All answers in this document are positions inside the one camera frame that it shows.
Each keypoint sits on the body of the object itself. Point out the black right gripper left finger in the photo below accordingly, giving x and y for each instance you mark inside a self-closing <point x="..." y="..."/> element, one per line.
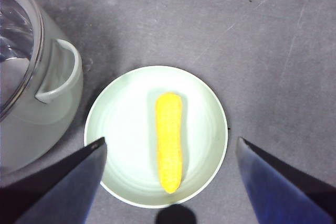
<point x="57" y="190"/>

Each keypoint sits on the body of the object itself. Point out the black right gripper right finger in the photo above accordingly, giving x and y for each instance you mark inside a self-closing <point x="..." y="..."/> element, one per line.
<point x="283" y="190"/>

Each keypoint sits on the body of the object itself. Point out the yellow corn cob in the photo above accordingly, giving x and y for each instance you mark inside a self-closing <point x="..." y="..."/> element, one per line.
<point x="169" y="142"/>

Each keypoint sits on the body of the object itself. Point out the pale green electric steamer pot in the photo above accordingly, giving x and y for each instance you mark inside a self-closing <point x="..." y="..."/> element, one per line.
<point x="31" y="129"/>

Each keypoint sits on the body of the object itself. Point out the pale green round plate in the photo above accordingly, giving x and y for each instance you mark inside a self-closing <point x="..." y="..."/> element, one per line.
<point x="126" y="134"/>

